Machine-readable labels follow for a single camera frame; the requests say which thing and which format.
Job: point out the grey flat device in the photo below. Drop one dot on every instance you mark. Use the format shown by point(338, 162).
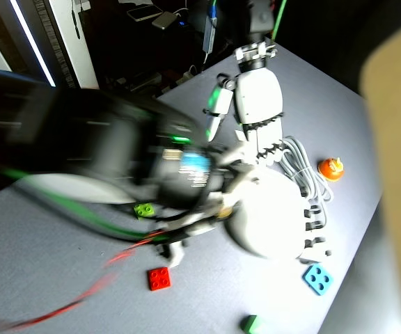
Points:
point(164, 20)

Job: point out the red building brick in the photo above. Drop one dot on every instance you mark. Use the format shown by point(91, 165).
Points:
point(158, 280)

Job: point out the lime green building brick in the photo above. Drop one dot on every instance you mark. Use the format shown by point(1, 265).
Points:
point(144, 210)

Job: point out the white cabinet panel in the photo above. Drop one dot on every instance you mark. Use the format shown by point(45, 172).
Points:
point(75, 45)

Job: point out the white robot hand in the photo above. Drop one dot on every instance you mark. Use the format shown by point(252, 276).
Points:
point(256, 97)
point(270, 215)

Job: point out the green letter Y cube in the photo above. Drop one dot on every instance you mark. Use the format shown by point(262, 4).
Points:
point(252, 325)

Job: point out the smartphone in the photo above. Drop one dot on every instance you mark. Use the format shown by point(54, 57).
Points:
point(143, 13)

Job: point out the white LED light strip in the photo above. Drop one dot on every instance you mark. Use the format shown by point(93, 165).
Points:
point(33, 45)

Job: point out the grey table cloth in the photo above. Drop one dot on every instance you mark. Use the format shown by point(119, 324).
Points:
point(221, 295)

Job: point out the blue four-hole block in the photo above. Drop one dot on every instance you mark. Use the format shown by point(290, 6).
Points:
point(318, 279)

